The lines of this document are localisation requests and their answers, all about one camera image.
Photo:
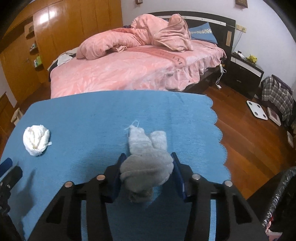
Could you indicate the blue pillow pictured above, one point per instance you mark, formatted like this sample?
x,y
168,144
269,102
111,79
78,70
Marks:
x,y
203,33

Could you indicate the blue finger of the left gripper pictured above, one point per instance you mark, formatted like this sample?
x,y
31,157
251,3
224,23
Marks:
x,y
5,166

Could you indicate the plaid shirt on chair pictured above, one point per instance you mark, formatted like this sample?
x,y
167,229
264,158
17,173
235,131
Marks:
x,y
279,94

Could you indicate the blue table cloth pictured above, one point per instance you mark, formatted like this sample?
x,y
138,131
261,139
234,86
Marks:
x,y
89,132

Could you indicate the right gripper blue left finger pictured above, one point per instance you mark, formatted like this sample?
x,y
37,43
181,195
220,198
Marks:
x,y
117,181

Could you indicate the black headboard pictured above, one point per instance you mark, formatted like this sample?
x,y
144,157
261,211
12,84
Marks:
x,y
223,28

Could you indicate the black trash bin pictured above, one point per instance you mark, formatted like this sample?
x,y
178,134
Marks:
x,y
274,205

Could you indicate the pink duvet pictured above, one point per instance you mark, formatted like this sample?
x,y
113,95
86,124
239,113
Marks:
x,y
145,29

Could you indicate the grey knotted sock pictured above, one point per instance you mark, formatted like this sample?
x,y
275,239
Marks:
x,y
149,164

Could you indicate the wooden wall ornament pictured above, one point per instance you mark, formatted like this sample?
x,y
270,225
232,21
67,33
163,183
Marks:
x,y
242,3

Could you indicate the pink bed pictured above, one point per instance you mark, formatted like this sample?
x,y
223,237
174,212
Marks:
x,y
139,68

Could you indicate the white bathroom scale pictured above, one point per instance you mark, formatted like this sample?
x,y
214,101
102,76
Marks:
x,y
257,110

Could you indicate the yellow plush toy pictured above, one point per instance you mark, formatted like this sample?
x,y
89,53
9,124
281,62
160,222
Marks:
x,y
252,59

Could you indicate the crumpled white tissue far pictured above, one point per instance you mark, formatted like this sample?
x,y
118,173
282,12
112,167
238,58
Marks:
x,y
36,139

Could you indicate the white step stool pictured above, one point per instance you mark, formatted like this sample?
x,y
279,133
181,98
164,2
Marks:
x,y
16,116

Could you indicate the framed picture on floor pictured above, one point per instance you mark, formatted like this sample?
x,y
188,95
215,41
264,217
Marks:
x,y
273,116

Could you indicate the wooden wardrobe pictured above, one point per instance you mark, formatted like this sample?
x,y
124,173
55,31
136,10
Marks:
x,y
42,31

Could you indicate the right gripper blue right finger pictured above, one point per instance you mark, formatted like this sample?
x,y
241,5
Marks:
x,y
178,178

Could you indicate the clothes pile on bed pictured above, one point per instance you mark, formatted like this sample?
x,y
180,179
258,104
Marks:
x,y
63,58

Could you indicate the black nightstand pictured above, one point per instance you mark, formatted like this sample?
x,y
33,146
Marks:
x,y
243,76

